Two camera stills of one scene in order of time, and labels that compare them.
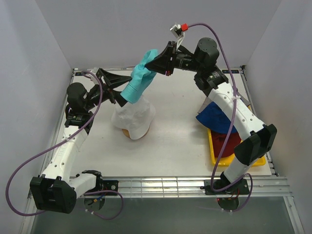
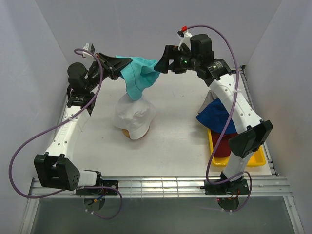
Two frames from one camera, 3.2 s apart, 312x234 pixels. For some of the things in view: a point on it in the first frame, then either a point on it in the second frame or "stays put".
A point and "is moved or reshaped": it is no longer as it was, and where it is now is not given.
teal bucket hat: [141, 78] is moved or reshaped
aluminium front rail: [193, 187] stays put
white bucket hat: [136, 118] stays put
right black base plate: [241, 187] stays put
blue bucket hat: [214, 118] stays put
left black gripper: [112, 95] to [113, 66]
